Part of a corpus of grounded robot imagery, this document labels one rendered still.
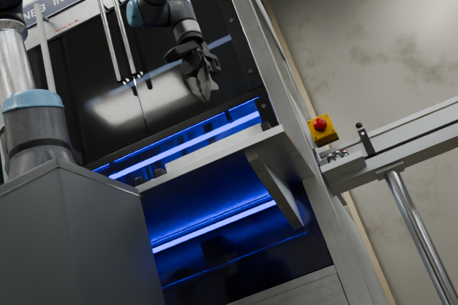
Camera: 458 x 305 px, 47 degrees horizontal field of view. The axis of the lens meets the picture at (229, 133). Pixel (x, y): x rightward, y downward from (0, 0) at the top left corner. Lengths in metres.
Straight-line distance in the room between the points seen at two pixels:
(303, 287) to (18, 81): 0.92
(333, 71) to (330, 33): 0.48
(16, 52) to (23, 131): 0.34
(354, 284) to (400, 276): 3.90
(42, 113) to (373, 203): 4.70
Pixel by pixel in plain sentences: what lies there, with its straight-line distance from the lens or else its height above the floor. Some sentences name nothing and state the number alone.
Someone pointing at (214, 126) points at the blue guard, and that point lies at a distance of 1.74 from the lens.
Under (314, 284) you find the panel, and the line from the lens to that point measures 1.55.
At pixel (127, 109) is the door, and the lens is 1.93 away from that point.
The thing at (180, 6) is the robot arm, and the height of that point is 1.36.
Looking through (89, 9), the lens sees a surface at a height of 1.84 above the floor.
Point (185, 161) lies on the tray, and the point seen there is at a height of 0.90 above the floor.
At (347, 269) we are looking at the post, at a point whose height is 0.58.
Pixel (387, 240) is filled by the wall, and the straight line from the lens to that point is 5.47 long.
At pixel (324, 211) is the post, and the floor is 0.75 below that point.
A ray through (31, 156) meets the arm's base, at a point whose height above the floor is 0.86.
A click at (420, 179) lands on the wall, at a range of 5.55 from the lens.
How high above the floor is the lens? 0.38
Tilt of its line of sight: 25 degrees up
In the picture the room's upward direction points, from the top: 19 degrees counter-clockwise
